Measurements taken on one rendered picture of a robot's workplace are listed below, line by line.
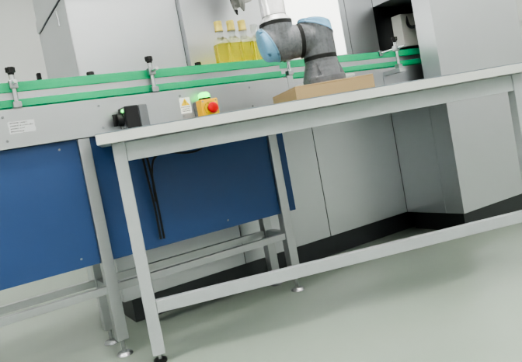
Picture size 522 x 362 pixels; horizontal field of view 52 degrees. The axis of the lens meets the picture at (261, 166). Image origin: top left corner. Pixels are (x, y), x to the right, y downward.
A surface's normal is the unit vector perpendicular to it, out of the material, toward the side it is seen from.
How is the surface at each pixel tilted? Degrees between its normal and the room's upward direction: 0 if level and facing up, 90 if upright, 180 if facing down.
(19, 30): 90
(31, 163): 90
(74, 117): 90
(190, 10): 90
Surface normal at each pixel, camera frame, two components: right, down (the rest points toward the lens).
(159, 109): 0.51, -0.05
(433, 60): -0.84, 0.18
